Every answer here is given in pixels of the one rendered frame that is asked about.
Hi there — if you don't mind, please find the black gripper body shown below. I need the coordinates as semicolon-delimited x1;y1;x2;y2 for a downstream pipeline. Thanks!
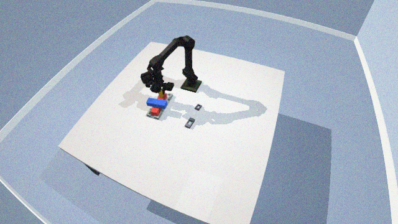
146;75;174;91

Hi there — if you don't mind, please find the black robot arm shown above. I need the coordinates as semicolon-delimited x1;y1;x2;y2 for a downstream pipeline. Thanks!
141;35;198;93

